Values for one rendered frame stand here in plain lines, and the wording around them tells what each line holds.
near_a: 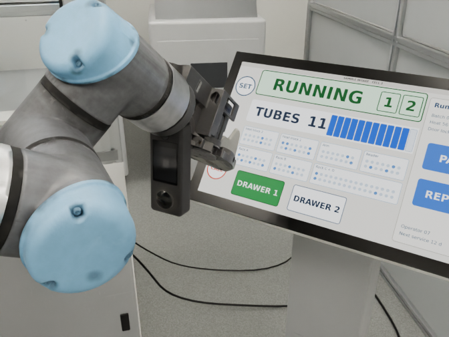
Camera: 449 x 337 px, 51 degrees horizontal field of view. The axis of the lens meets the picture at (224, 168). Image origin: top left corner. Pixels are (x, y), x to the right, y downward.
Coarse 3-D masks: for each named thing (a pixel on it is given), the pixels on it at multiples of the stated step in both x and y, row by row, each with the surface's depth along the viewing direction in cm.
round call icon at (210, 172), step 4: (208, 168) 88; (212, 168) 88; (208, 172) 88; (212, 172) 87; (216, 172) 87; (220, 172) 87; (224, 172) 86; (204, 176) 88; (208, 176) 88; (212, 176) 87; (216, 176) 87; (220, 176) 87; (224, 176) 86; (216, 180) 87; (220, 180) 86
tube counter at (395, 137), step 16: (320, 112) 82; (304, 128) 83; (320, 128) 82; (336, 128) 81; (352, 128) 79; (368, 128) 78; (384, 128) 77; (400, 128) 76; (416, 128) 75; (368, 144) 78; (384, 144) 77; (400, 144) 76
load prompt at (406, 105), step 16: (272, 80) 88; (288, 80) 87; (304, 80) 85; (320, 80) 84; (336, 80) 83; (272, 96) 87; (288, 96) 86; (304, 96) 84; (320, 96) 83; (336, 96) 82; (352, 96) 81; (368, 96) 80; (384, 96) 79; (400, 96) 78; (416, 96) 77; (368, 112) 79; (384, 112) 78; (400, 112) 77; (416, 112) 76
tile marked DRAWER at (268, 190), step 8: (240, 176) 85; (248, 176) 84; (256, 176) 84; (264, 176) 83; (240, 184) 85; (248, 184) 84; (256, 184) 83; (264, 184) 83; (272, 184) 82; (280, 184) 82; (232, 192) 85; (240, 192) 84; (248, 192) 84; (256, 192) 83; (264, 192) 82; (272, 192) 82; (280, 192) 81; (256, 200) 83; (264, 200) 82; (272, 200) 81
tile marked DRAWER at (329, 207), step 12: (300, 192) 80; (312, 192) 79; (324, 192) 78; (288, 204) 80; (300, 204) 79; (312, 204) 78; (324, 204) 78; (336, 204) 77; (312, 216) 78; (324, 216) 77; (336, 216) 76
